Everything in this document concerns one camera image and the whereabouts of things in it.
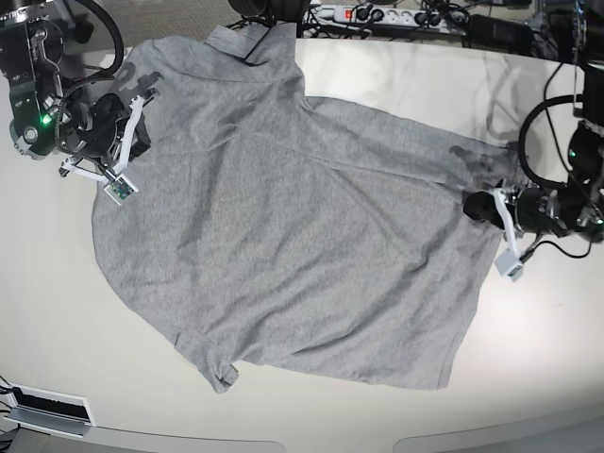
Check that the black power adapter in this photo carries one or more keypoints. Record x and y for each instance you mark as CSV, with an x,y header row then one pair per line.
x,y
501,35

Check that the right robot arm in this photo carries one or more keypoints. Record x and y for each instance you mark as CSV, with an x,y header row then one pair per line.
x,y
50,111

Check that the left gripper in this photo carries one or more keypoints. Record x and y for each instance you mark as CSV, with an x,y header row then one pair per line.
x,y
534,210

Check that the grey cable tray slot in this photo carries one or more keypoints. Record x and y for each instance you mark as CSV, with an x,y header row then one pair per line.
x,y
50,412

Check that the white power strip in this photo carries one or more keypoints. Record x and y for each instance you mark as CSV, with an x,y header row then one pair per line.
x,y
441,17

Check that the grey t-shirt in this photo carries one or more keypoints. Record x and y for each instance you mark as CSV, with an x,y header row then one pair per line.
x,y
306,233

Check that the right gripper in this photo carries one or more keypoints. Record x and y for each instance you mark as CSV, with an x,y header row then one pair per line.
x,y
99,127

